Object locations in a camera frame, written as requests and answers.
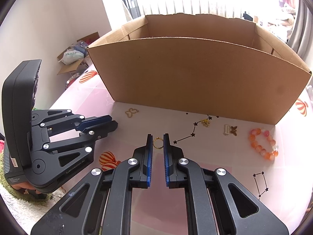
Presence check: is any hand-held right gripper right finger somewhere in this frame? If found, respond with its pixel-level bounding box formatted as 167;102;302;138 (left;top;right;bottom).
163;133;290;235

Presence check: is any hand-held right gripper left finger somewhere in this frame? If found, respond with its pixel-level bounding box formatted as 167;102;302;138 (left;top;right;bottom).
31;134;154;235

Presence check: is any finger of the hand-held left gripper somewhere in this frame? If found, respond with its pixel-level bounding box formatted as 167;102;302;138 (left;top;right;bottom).
42;120;118;169
32;109;113;136

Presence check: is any gold butterfly outline charm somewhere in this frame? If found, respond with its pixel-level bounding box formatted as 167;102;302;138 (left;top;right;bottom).
125;107;140;118

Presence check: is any brown cardboard box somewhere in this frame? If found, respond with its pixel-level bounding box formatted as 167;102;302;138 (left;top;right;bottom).
87;13;313;125

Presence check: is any orange pink bead bracelet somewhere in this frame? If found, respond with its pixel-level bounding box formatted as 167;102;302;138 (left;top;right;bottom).
248;127;279;161

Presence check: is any person's left hand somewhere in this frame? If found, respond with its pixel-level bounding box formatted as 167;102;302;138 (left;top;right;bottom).
13;182;37;195

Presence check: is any pink balloon print tablecloth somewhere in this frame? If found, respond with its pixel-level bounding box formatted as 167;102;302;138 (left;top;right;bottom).
32;69;313;235

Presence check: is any open cardboard box with clutter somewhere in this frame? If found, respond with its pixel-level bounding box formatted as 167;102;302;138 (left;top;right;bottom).
57;32;101;76

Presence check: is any green shaggy rug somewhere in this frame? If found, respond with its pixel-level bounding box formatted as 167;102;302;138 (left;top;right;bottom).
0;157;64;201

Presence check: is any white fluffy rug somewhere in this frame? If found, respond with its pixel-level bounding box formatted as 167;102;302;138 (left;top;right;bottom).
0;183;61;235

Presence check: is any white balcony railing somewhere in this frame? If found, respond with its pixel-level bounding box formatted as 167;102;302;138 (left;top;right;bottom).
139;0;245;16

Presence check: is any pile of household clutter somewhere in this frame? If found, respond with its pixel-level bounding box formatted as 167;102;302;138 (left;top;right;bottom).
242;5;295;43

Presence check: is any grey curtain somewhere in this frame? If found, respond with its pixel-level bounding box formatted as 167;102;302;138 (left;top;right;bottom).
287;0;313;61

